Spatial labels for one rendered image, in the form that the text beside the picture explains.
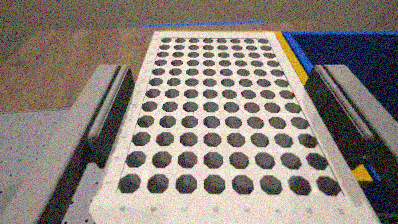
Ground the light grey flat plate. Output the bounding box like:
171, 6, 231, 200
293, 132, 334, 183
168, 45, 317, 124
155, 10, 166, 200
0, 108, 104, 224

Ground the blue open bin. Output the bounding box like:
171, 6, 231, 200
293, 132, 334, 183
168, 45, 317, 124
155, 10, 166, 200
282, 31, 398, 224

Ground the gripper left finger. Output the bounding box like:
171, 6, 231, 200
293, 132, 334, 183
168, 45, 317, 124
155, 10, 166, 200
0, 64, 135, 224

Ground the yellow recycle bin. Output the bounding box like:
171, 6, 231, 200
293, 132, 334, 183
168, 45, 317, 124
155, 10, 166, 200
176, 31, 373, 186

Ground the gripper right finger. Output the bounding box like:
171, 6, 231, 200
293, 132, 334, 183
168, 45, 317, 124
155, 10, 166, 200
304, 65, 398, 205

